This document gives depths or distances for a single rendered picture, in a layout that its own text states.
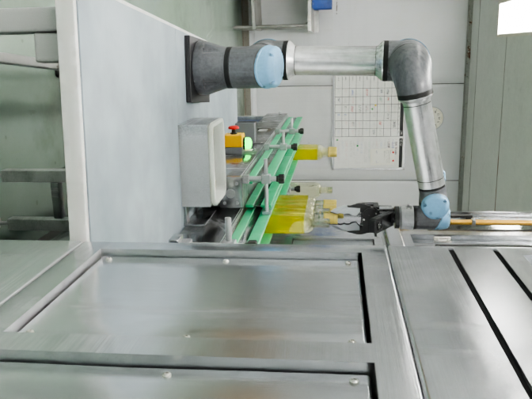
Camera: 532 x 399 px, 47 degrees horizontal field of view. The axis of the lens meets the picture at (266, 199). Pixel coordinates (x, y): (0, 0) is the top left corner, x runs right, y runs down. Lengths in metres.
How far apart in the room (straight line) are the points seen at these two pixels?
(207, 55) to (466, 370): 1.29
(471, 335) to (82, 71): 0.72
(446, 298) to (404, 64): 1.02
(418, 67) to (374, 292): 1.01
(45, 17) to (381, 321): 0.74
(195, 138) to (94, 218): 0.59
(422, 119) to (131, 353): 1.23
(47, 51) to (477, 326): 0.80
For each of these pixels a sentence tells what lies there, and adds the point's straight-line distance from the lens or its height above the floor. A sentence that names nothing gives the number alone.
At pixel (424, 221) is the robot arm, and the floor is 1.43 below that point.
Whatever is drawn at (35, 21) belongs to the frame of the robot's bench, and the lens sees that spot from 1.13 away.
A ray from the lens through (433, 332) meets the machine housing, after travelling 0.69.
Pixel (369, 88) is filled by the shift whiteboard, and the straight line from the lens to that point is 7.75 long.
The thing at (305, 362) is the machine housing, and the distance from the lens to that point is 0.63.
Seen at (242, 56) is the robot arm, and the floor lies 0.91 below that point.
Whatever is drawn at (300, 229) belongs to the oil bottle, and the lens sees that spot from 1.87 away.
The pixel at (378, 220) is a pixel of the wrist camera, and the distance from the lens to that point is 1.86.
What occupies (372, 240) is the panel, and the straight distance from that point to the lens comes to 2.14.
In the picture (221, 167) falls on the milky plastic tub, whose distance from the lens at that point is 1.78.
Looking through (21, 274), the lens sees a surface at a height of 0.73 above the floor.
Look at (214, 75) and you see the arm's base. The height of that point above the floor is 0.83.
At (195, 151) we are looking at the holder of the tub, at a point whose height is 0.79.
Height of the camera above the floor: 1.16
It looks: 7 degrees down
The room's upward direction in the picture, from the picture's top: 90 degrees clockwise
